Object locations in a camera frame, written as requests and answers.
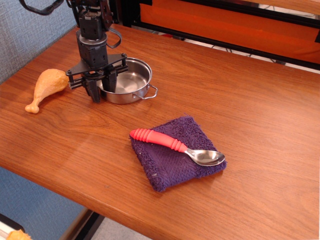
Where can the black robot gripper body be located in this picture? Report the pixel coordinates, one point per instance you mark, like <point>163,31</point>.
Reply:
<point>95,62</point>

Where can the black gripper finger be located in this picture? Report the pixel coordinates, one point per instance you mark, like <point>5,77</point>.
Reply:
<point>109,83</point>
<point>92,89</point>

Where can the small stainless steel pot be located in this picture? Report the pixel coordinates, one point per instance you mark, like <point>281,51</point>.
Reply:
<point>132,85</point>

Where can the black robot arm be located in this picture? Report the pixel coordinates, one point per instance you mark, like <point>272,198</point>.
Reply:
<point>95,35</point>

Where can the purple folded cloth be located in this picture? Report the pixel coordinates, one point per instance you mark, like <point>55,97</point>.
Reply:
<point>165,167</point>

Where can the plastic toy chicken drumstick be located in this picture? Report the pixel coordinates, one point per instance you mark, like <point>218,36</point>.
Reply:
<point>48,83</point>

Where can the red handled metal spoon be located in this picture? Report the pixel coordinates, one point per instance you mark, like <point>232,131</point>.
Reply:
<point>206,158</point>

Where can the orange panel with black frame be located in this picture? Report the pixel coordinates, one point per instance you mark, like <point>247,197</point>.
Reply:
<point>283,30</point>

